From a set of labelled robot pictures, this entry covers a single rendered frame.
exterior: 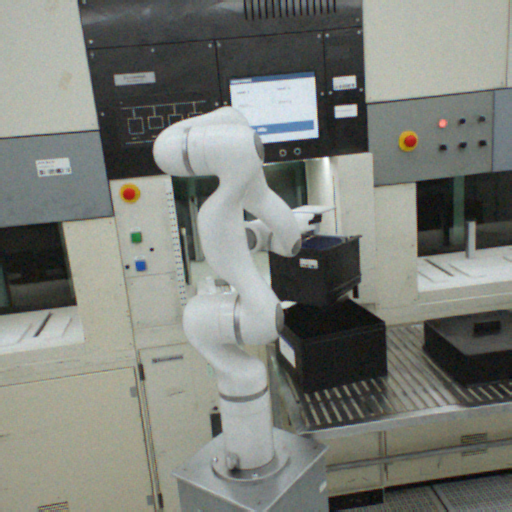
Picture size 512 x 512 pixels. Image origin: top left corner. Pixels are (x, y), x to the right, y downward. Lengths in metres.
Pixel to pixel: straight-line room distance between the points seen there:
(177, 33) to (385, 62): 0.69
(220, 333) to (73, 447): 1.13
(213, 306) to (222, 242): 0.16
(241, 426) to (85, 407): 0.95
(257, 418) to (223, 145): 0.63
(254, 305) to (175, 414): 1.05
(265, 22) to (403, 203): 0.77
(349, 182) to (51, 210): 0.99
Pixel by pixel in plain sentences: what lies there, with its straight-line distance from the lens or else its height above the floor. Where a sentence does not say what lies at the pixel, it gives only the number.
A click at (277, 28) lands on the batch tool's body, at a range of 1.96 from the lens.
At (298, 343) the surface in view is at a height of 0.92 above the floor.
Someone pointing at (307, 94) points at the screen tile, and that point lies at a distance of 1.95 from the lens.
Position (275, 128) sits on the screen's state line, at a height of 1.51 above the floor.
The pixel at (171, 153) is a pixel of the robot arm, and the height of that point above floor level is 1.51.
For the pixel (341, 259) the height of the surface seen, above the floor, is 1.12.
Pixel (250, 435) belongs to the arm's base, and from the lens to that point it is 1.37.
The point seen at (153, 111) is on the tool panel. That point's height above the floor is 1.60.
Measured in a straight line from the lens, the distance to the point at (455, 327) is 1.90.
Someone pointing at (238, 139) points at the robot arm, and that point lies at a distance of 1.12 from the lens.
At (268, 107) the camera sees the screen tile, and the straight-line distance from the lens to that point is 1.93.
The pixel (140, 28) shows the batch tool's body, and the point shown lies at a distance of 1.93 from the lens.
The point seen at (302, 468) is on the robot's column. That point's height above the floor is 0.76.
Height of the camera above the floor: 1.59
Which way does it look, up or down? 14 degrees down
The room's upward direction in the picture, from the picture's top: 6 degrees counter-clockwise
